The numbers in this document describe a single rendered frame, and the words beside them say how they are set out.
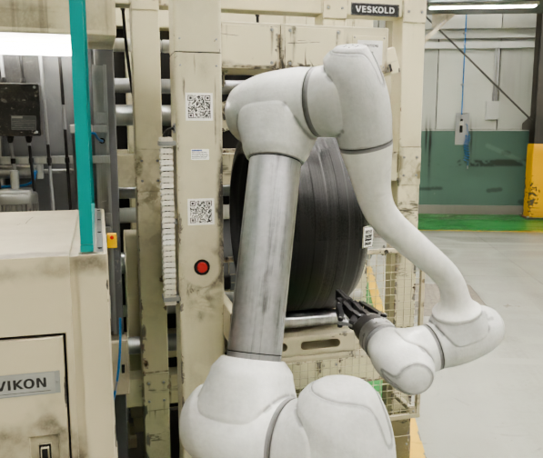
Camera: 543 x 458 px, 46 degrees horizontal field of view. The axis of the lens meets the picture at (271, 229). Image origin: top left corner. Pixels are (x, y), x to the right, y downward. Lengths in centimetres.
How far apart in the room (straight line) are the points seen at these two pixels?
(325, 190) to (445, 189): 958
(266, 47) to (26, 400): 140
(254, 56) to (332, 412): 134
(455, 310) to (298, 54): 108
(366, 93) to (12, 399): 75
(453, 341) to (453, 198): 993
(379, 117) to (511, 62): 1039
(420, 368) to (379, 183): 38
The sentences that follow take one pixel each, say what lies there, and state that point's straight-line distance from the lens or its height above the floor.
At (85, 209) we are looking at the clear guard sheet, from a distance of 97.
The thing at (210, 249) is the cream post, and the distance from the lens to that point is 182.
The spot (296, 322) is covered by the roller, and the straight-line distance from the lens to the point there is 185.
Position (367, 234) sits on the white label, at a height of 117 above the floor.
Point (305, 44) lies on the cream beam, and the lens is 214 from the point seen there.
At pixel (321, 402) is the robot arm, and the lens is 103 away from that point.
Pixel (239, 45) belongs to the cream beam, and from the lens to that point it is 209.
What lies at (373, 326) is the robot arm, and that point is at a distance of 144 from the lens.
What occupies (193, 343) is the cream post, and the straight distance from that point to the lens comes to 188.
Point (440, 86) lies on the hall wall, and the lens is 1126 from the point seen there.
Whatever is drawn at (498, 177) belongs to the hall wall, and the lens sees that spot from 1140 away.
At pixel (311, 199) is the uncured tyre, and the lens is 167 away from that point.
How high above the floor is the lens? 145
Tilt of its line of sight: 9 degrees down
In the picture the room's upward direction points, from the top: straight up
